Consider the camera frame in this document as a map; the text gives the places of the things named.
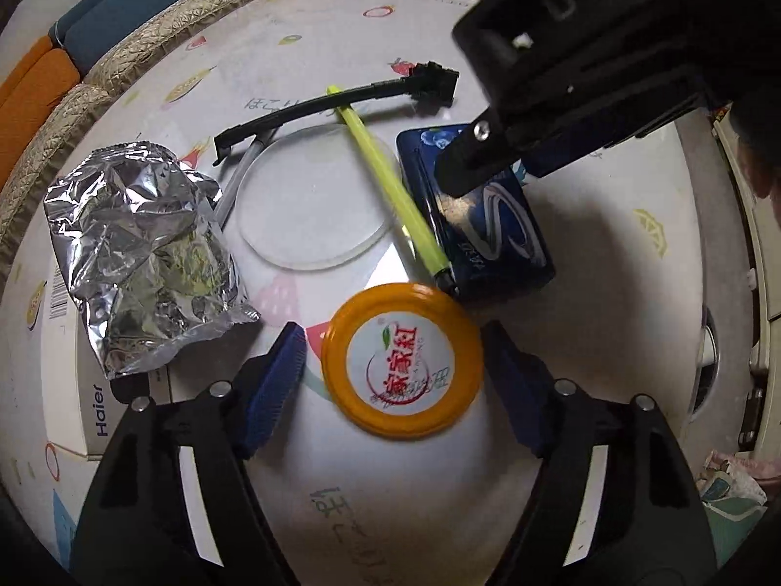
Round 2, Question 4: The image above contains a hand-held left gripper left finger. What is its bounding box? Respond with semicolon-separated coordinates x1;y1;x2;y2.
72;321;307;586

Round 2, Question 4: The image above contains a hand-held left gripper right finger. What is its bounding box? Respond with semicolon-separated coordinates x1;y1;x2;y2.
479;320;719;586

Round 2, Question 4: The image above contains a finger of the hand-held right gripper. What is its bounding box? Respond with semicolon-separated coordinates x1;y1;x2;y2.
521;133;612;180
434;115;532;199

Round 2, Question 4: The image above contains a blue gum pack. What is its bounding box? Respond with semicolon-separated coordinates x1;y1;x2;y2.
395;124;557;304

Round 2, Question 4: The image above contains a yellow-green pen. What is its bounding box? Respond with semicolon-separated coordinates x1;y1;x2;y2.
326;85;456;292

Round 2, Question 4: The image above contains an orange jar lid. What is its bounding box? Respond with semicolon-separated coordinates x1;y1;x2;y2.
321;282;487;439

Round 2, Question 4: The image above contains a black cable with connector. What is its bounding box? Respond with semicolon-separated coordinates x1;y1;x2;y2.
212;61;460;166

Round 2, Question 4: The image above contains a clear round disc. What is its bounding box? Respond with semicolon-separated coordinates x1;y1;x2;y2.
235;123;396;270

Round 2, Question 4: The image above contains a white cardboard carton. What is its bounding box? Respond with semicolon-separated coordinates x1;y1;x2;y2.
44;269;182;462

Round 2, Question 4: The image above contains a silver foil bag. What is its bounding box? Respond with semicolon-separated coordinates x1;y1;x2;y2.
44;142;262;381

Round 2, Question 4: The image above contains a grey cable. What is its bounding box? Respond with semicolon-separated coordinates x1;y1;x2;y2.
213;134;270;230

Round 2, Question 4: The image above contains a beige cabinet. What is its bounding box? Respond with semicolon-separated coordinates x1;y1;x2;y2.
711;106;781;454

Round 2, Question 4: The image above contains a pink green printed bag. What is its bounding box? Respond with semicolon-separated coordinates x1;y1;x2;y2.
699;448;771;523

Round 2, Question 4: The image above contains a blue sofa with beige cover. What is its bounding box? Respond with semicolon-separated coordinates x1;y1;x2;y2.
0;0;527;275

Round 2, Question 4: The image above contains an orange sofa cushion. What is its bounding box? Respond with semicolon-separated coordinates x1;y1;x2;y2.
0;35;51;107
0;50;84;194

